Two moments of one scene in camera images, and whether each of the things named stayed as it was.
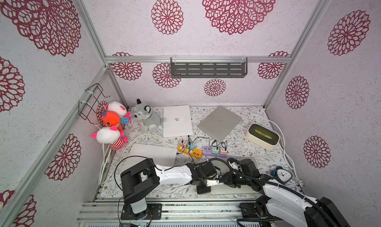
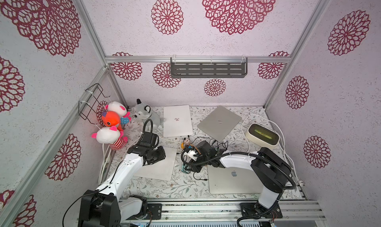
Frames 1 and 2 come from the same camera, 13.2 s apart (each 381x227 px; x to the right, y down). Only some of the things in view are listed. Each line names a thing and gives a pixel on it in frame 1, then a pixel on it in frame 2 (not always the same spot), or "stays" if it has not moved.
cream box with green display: (262, 136) stays
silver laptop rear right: (219, 123) stays
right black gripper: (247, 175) -> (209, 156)
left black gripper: (206, 190) -> (162, 156)
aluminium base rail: (175, 213) stays
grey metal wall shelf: (209, 67) stays
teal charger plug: (191, 146) -> (187, 156)
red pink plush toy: (112, 136) stays
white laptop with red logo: (178, 121) stays
